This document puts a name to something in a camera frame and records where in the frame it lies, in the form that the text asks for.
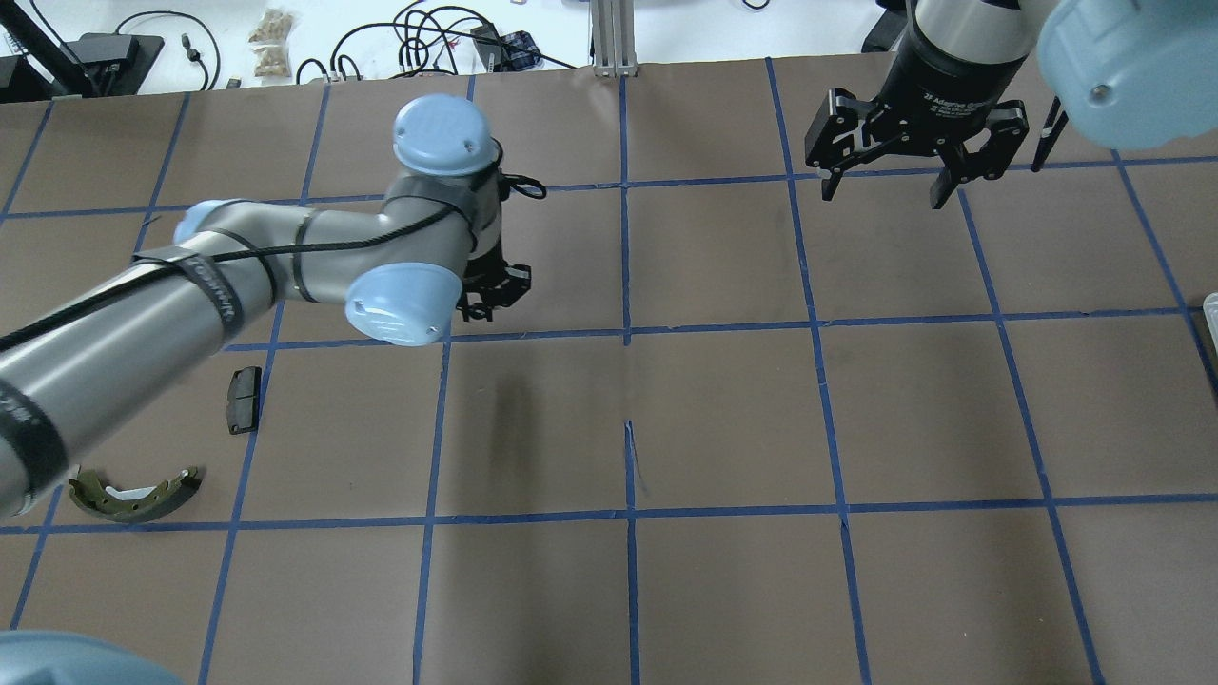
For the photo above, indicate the olive curved brake shoe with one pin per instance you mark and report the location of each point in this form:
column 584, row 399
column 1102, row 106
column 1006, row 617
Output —
column 92, row 493

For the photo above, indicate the aluminium frame post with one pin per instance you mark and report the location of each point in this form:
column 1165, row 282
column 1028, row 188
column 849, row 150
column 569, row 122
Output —
column 613, row 44

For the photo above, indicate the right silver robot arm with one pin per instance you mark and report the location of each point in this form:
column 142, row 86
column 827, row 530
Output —
column 1128, row 75

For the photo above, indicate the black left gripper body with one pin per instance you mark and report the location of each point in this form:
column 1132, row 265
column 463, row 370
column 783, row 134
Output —
column 488, row 265

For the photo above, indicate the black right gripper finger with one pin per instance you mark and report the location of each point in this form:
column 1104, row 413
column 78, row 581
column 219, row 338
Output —
column 1007, row 126
column 846, row 133

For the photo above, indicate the grey brake pad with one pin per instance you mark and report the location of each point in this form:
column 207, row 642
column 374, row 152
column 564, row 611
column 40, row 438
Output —
column 243, row 400

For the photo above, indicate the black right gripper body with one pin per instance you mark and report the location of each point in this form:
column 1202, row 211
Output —
column 944, row 88

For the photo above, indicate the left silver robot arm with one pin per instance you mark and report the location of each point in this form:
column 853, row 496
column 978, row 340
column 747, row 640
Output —
column 400, row 275

